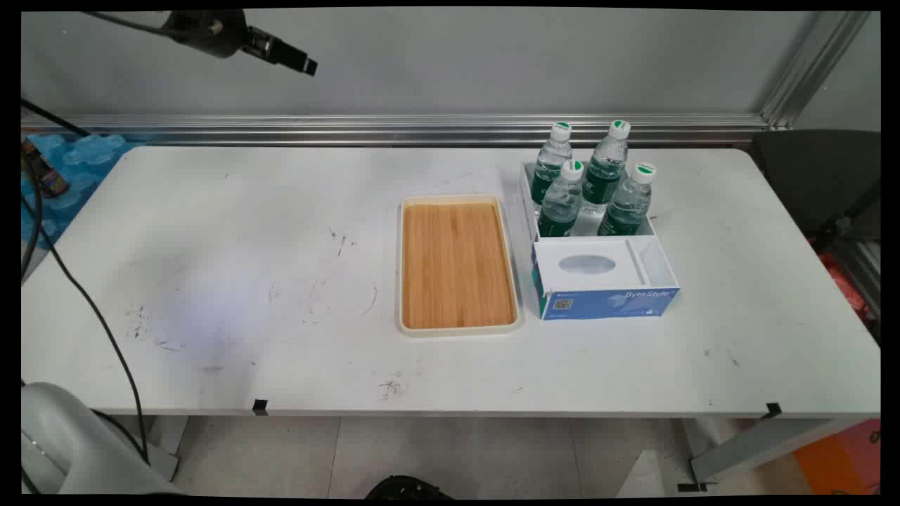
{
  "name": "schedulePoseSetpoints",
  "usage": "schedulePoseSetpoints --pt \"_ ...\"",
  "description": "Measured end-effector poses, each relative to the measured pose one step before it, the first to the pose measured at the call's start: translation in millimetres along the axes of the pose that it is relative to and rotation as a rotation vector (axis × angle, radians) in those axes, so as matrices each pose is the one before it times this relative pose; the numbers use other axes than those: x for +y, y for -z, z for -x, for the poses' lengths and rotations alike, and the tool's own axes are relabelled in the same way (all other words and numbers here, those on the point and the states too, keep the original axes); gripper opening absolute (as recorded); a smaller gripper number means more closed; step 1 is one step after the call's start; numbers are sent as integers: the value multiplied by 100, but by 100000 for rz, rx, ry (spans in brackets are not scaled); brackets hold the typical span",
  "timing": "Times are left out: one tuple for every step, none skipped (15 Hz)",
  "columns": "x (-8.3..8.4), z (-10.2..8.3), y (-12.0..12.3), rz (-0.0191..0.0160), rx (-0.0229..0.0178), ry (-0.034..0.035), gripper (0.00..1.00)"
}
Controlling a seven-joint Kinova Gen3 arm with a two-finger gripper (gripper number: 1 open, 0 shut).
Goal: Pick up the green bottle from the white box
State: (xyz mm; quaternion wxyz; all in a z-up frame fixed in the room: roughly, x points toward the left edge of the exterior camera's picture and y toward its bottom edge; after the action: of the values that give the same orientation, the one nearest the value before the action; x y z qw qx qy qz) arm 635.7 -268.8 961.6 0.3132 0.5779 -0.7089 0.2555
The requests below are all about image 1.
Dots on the white table leg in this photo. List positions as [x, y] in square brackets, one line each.
[759, 443]
[165, 443]

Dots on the red foam mat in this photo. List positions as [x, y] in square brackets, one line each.
[847, 284]

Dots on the blue white tissue box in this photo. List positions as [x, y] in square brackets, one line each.
[605, 302]

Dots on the black tape piece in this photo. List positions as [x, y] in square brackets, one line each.
[773, 410]
[260, 406]
[692, 487]

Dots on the orange floor mat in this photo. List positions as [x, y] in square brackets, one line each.
[840, 460]

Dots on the aluminium frame post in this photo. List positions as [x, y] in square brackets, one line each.
[815, 67]

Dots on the side aluminium frame rail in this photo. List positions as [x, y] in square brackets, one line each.
[861, 270]

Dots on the dark chair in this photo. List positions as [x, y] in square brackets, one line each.
[815, 176]

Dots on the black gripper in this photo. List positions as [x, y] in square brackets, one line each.
[408, 487]

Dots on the horizontal aluminium frame rail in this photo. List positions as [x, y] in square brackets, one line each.
[394, 130]

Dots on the black camera on mount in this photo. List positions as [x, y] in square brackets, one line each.
[211, 31]

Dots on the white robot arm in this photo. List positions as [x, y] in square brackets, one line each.
[70, 443]

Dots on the water bottle green label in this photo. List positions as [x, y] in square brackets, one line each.
[608, 165]
[552, 158]
[628, 204]
[562, 204]

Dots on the blue foam mat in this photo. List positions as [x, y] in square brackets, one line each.
[91, 158]

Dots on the wooden tray white rim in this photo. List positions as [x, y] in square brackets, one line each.
[457, 263]

